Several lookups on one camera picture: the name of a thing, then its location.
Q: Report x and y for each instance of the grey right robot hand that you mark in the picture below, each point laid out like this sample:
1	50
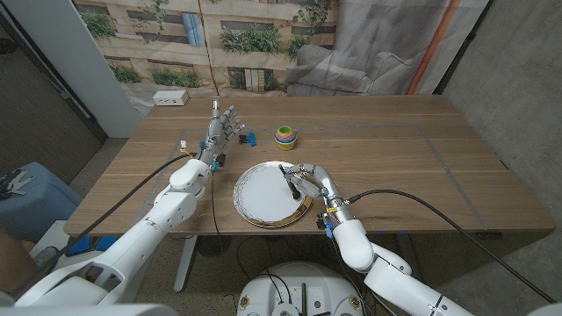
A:
327	184

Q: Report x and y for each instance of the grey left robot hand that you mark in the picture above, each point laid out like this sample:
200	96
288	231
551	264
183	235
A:
216	134

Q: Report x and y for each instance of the black makeup brush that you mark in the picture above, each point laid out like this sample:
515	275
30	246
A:
295	192

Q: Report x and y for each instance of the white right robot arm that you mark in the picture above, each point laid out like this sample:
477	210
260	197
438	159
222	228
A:
355	246

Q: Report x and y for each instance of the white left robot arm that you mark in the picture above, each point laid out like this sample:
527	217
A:
145	237

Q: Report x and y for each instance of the stacked colourful toy cups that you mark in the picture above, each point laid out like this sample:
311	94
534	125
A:
286	139

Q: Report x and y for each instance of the white plate with gold rim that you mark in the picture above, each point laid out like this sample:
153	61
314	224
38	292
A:
263	197

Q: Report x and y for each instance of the blue clip with black tips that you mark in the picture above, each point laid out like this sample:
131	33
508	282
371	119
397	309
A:
251	139

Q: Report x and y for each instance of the white power strip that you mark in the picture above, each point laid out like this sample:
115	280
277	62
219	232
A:
170	97

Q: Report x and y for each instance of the printed backdrop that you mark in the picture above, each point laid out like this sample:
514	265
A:
263	66

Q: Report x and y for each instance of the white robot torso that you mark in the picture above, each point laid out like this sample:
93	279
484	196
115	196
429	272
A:
303	281

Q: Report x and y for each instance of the black round base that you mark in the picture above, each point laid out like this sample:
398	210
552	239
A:
213	246

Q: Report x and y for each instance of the white table leg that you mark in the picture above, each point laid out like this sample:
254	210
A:
184	267

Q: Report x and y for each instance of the blue plastic object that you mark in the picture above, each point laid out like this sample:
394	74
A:
103	242

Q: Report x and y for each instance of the blue storage bin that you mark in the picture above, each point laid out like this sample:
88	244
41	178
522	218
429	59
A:
39	206

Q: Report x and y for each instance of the white box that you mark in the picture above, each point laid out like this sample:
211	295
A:
52	237

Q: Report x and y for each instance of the black backdrop stand pole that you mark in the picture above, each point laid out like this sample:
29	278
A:
463	46

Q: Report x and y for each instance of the grey metal tool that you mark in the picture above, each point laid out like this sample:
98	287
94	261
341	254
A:
15	186

